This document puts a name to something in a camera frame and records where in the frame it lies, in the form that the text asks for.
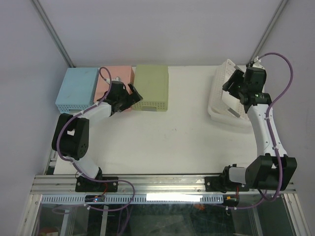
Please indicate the small white plastic basket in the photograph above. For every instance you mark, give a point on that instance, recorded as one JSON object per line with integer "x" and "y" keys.
{"x": 226, "y": 98}

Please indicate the aluminium mounting rail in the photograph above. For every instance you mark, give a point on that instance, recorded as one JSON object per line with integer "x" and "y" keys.
{"x": 124, "y": 184}

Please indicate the left aluminium frame post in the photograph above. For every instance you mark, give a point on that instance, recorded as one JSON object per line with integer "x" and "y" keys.
{"x": 52, "y": 32}

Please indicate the right aluminium frame post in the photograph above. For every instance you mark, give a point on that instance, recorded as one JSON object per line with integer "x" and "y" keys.
{"x": 275, "y": 17}

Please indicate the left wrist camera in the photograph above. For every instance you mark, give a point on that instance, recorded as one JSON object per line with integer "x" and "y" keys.
{"x": 108, "y": 80}

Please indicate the blue plastic basket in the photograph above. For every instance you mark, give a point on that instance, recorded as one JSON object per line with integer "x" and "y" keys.
{"x": 78, "y": 89}

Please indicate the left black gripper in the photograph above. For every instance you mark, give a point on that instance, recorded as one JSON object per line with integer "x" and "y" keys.
{"x": 133, "y": 98}

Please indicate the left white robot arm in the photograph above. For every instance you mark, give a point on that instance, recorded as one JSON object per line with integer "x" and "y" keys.
{"x": 71, "y": 137}

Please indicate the large white plastic container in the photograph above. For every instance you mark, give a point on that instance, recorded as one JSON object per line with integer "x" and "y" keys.
{"x": 226, "y": 120}

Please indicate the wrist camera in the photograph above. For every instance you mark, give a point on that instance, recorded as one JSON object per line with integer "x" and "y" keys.
{"x": 108, "y": 80}
{"x": 256, "y": 62}

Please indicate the white slotted cable duct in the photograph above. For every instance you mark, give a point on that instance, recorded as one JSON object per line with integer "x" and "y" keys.
{"x": 150, "y": 198}

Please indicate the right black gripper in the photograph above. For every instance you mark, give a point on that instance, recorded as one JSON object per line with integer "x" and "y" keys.
{"x": 229, "y": 86}

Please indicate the aluminium frame post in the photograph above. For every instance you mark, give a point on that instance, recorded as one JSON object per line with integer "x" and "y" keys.
{"x": 275, "y": 17}
{"x": 52, "y": 32}

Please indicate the green plastic basket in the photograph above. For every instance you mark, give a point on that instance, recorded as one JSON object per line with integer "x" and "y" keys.
{"x": 152, "y": 83}

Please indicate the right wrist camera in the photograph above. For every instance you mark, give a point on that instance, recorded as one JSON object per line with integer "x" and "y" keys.
{"x": 256, "y": 62}

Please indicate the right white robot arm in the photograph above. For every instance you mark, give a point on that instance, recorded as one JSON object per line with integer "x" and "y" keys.
{"x": 273, "y": 168}

